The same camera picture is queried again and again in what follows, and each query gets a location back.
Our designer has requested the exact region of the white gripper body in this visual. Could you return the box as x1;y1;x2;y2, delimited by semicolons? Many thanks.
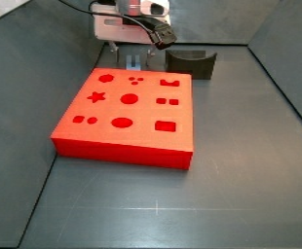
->
90;0;171;44

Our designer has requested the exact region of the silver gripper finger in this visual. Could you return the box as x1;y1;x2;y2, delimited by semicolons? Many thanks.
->
146;45;156;67
108;41;120;62

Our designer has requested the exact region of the blue slotted double-square block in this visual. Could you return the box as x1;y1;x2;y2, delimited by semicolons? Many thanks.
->
126;54;140;71

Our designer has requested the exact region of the red shape-sorting board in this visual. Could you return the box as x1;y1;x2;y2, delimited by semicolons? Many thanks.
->
51;68;194;169

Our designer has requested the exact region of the black curved holder stand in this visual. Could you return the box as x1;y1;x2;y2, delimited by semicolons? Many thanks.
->
166;50;218;80

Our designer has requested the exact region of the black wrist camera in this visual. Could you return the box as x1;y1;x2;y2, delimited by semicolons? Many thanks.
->
136;17;176;50

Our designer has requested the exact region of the black cable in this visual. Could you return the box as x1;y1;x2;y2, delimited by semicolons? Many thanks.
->
56;0;159;43

